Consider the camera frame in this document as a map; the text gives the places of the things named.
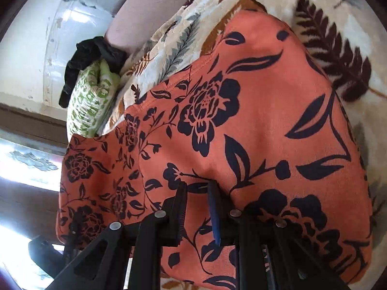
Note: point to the black velvet garment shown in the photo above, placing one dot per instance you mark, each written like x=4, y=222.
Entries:
x=90, y=51

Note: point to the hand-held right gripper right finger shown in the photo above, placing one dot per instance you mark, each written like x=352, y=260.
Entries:
x=215, y=214

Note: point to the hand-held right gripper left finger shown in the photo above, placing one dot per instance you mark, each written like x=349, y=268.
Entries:
x=182, y=211

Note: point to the cream leaf-print blanket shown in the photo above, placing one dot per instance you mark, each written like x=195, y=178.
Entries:
x=332, y=21

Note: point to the wooden door with stained glass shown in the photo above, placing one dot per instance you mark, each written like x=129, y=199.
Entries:
x=27, y=163

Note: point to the pink quilted bolster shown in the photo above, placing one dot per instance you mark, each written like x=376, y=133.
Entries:
x=136, y=27

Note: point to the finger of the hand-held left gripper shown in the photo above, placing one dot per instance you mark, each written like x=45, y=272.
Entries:
x=73, y=232

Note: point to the green patterned pillow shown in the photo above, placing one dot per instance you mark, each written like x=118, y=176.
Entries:
x=90, y=102

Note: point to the orange floral garment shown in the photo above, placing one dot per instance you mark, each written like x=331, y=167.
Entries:
x=257, y=127

